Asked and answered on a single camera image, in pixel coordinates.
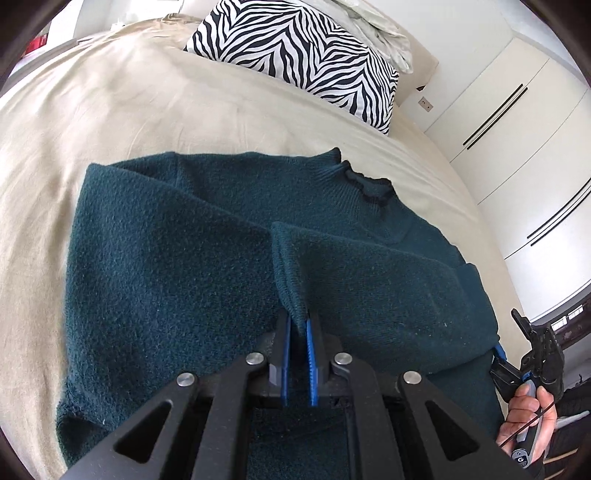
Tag white pillow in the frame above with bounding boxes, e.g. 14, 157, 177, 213
339, 0, 415, 75

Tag person's right hand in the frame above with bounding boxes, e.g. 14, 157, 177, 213
495, 383, 560, 463

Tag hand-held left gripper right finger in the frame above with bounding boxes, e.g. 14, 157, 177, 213
302, 308, 533, 480

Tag bed with beige sheet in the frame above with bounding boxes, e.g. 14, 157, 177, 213
0, 14, 532, 480

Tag zebra print pillow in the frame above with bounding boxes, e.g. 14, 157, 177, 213
184, 0, 400, 136

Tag white wardrobe with black handles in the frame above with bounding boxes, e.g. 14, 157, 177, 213
424, 36, 591, 325

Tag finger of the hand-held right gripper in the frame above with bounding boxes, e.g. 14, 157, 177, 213
488, 344, 525, 401

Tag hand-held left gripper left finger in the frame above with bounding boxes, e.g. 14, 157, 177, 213
60, 308, 293, 480

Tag dark brown furniture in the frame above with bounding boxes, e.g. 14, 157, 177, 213
551, 308, 591, 344

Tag dark green knit sweater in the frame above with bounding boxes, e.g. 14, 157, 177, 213
55, 148, 505, 480

